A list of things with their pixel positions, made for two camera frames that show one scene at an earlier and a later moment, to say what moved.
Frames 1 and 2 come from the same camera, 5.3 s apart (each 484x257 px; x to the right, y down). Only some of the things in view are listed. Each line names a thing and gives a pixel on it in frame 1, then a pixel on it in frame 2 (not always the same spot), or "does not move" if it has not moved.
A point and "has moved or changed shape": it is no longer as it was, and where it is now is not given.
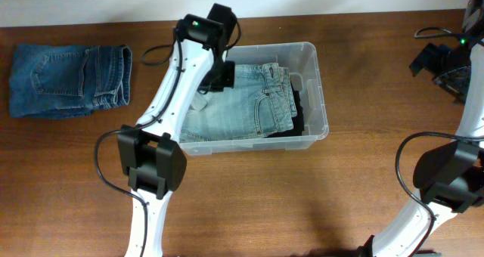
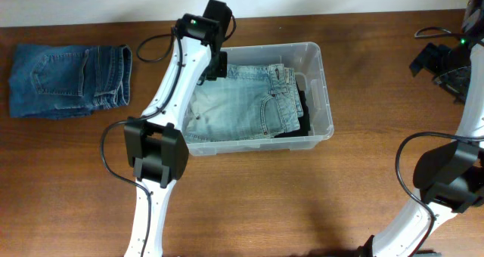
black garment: (297, 121) has moved or changed shape
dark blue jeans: (66, 81) does not move
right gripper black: (424, 58) does not move
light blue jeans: (262, 101) does not move
